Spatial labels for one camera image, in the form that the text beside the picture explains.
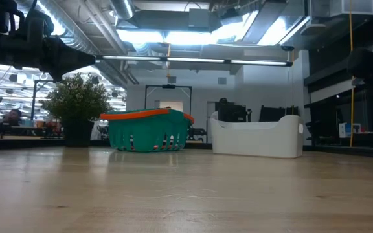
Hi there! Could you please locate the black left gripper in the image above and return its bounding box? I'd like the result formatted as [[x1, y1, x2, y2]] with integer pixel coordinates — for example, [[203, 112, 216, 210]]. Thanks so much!
[[0, 32, 96, 82]]

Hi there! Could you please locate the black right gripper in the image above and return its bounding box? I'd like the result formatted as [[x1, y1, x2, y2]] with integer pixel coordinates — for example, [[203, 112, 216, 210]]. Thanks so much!
[[346, 47, 373, 87]]

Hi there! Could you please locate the green plant in black pot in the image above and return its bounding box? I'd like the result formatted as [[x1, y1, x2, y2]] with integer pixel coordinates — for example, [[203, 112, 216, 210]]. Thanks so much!
[[40, 72, 112, 148]]

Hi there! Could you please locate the white box with blue print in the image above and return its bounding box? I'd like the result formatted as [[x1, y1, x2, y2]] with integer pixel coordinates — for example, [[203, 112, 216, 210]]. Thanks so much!
[[338, 122, 362, 139]]

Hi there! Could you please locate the person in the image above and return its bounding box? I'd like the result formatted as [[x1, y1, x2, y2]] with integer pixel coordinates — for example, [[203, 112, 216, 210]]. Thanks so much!
[[3, 109, 23, 126]]

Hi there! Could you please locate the black background equipment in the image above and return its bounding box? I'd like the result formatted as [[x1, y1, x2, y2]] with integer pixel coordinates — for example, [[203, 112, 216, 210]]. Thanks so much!
[[259, 105, 300, 122], [217, 98, 251, 123]]

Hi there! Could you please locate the green basket with orange rim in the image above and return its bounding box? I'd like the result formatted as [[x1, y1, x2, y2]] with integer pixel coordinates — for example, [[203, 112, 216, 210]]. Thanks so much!
[[99, 107, 196, 153]]

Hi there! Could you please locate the long white light bar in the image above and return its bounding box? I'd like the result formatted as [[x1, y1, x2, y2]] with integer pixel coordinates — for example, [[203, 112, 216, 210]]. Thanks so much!
[[94, 54, 293, 67]]

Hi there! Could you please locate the white plastic bin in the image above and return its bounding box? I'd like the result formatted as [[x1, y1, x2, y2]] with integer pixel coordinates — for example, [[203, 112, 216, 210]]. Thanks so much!
[[209, 111, 304, 159]]

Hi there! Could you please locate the yellow extension cable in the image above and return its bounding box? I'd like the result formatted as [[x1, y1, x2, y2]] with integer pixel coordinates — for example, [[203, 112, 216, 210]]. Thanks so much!
[[348, 0, 356, 147]]

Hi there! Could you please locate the black aluminium table frame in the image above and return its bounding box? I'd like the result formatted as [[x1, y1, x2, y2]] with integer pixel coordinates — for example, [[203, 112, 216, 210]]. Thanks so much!
[[0, 135, 373, 159]]

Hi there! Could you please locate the black metal gantry frame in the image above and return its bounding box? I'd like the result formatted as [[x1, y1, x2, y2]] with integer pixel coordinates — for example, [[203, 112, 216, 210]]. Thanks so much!
[[144, 84, 193, 114]]

